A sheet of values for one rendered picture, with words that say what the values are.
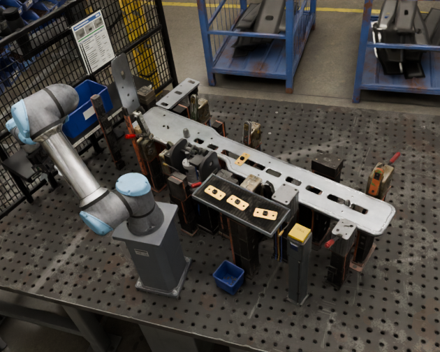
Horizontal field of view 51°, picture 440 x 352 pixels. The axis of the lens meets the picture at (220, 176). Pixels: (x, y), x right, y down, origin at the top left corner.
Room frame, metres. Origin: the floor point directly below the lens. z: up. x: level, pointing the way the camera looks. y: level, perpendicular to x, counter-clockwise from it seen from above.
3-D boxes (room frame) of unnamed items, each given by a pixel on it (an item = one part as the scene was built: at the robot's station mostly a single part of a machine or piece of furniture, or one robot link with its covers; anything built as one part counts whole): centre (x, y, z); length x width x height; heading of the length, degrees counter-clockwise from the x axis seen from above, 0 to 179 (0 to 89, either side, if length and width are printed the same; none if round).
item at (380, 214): (1.54, -0.14, 1.00); 1.38 x 0.22 x 0.02; 47
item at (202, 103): (1.98, 0.05, 0.87); 0.12 x 0.09 x 0.35; 137
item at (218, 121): (1.86, -0.03, 0.84); 0.11 x 0.08 x 0.29; 137
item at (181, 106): (2.05, 0.16, 0.84); 0.11 x 0.10 x 0.28; 137
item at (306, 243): (0.97, -0.25, 0.92); 0.08 x 0.08 x 0.44; 47
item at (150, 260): (1.18, 0.32, 0.90); 0.21 x 0.21 x 0.40; 67
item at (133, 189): (1.18, 0.33, 1.27); 0.13 x 0.12 x 0.14; 128
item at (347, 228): (1.03, -0.44, 0.88); 0.11 x 0.10 x 0.36; 137
